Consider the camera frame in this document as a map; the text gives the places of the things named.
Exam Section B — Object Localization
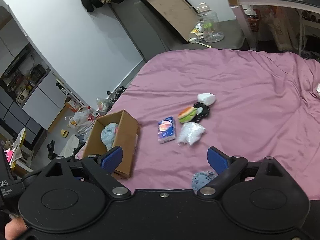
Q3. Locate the white wrapped soft bundle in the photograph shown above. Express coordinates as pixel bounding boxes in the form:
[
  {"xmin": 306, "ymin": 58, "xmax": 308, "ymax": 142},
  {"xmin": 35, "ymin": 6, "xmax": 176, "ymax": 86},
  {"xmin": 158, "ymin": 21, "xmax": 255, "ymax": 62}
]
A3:
[{"xmin": 197, "ymin": 93, "xmax": 216, "ymax": 106}]

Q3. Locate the black felt plush toy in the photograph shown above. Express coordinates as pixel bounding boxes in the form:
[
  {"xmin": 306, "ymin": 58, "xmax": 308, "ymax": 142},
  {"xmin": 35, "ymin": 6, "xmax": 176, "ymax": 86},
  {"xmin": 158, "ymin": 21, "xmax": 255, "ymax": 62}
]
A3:
[{"xmin": 192, "ymin": 102, "xmax": 210, "ymax": 123}]

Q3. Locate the white plastic shopping bag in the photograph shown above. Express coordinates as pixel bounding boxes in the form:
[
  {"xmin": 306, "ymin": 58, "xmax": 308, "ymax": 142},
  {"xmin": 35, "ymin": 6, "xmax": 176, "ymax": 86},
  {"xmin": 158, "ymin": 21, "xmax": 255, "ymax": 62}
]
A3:
[{"xmin": 66, "ymin": 106, "xmax": 99, "ymax": 137}]

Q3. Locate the dark grey door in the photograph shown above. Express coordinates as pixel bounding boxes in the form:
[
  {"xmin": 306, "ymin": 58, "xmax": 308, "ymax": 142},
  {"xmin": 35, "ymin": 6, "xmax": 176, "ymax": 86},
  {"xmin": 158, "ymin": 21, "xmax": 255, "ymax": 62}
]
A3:
[{"xmin": 110, "ymin": 0, "xmax": 168, "ymax": 62}]

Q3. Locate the white desk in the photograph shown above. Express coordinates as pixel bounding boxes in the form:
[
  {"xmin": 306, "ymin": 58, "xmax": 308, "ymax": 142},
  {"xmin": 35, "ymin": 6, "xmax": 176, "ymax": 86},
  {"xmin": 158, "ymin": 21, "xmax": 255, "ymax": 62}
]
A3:
[{"xmin": 226, "ymin": 0, "xmax": 320, "ymax": 55}]

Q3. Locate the blue tissue pack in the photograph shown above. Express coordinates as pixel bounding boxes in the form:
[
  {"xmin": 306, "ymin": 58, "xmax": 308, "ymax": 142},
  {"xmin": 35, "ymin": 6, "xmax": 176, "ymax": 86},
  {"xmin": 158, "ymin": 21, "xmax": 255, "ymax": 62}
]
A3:
[{"xmin": 157, "ymin": 116, "xmax": 176, "ymax": 144}]

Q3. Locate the white wall cabinet with shelves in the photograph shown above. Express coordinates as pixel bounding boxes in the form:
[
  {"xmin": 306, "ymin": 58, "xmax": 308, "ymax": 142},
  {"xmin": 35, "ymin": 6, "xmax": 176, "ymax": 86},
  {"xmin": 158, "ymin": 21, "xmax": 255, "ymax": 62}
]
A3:
[{"xmin": 0, "ymin": 0, "xmax": 98, "ymax": 156}]

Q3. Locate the yellow slipper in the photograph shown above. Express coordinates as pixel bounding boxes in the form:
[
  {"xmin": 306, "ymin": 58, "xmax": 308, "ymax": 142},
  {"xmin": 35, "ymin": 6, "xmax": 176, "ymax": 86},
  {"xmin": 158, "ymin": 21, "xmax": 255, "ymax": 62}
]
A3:
[{"xmin": 61, "ymin": 129, "xmax": 69, "ymax": 138}]

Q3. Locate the plush hamburger toy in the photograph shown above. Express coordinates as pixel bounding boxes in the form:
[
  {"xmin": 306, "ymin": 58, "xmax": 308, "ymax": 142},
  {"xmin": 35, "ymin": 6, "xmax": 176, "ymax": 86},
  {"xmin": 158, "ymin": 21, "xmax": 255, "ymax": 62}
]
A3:
[{"xmin": 177, "ymin": 106, "xmax": 197, "ymax": 124}]

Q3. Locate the framed cork board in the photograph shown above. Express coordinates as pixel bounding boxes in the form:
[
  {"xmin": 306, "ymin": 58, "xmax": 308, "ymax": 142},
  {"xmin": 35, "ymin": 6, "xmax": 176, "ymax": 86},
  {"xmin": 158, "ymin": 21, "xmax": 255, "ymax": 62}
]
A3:
[{"xmin": 141, "ymin": 0, "xmax": 198, "ymax": 44}]

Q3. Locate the pink bed sheet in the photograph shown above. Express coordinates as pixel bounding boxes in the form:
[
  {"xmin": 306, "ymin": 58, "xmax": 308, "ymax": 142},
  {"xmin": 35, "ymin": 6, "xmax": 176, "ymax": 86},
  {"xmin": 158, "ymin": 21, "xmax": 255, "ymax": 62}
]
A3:
[{"xmin": 84, "ymin": 48, "xmax": 319, "ymax": 200}]

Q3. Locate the clear plastic bag white filling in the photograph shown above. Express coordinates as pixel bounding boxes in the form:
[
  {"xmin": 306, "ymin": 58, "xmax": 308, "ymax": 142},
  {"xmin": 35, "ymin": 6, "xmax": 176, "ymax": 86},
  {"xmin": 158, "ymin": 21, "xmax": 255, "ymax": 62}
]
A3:
[{"xmin": 177, "ymin": 122, "xmax": 206, "ymax": 146}]

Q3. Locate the small blue fuzzy plush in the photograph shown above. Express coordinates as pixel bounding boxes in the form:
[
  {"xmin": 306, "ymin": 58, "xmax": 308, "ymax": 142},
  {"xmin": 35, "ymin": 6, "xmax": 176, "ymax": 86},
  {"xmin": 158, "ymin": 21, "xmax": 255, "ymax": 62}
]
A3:
[{"xmin": 191, "ymin": 171, "xmax": 217, "ymax": 193}]

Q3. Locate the operator hand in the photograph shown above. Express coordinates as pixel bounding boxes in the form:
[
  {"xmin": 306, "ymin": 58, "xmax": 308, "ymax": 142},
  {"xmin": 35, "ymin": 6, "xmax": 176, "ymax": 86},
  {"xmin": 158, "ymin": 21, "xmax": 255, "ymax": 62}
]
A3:
[{"xmin": 4, "ymin": 217, "xmax": 28, "ymax": 240}]

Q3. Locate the cardboard box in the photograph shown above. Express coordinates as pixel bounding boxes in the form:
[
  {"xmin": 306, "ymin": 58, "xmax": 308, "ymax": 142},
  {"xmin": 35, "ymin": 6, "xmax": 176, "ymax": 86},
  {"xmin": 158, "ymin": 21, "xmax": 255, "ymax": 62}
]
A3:
[{"xmin": 83, "ymin": 110, "xmax": 140, "ymax": 178}]

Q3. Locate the large clear glass jar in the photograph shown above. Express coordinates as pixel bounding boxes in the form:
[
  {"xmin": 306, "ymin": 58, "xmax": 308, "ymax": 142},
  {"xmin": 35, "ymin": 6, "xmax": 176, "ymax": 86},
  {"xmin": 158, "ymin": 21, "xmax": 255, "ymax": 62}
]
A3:
[{"xmin": 197, "ymin": 3, "xmax": 224, "ymax": 43}]

